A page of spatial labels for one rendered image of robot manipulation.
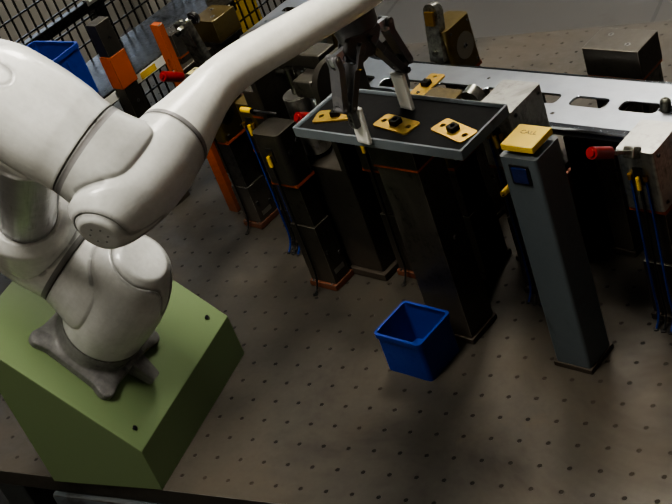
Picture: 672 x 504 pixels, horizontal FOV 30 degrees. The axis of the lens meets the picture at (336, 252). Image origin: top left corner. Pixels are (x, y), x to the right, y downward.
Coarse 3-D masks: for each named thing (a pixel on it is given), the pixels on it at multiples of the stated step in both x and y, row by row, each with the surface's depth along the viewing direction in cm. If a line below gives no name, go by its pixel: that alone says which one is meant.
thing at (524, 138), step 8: (520, 128) 196; (528, 128) 195; (536, 128) 195; (544, 128) 194; (512, 136) 195; (520, 136) 194; (528, 136) 193; (536, 136) 193; (544, 136) 192; (504, 144) 194; (512, 144) 193; (520, 144) 192; (528, 144) 191; (536, 144) 191; (528, 152) 191
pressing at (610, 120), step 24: (384, 72) 263; (432, 72) 256; (456, 72) 253; (480, 72) 250; (504, 72) 247; (528, 72) 244; (552, 72) 241; (240, 96) 277; (576, 96) 231; (600, 96) 228; (624, 96) 225; (648, 96) 223; (552, 120) 226; (576, 120) 224; (600, 120) 221; (624, 120) 219
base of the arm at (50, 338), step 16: (48, 320) 224; (32, 336) 221; (48, 336) 222; (64, 336) 220; (48, 352) 222; (64, 352) 221; (80, 352) 219; (144, 352) 230; (80, 368) 221; (96, 368) 221; (112, 368) 222; (128, 368) 224; (144, 368) 225; (96, 384) 221; (112, 384) 222
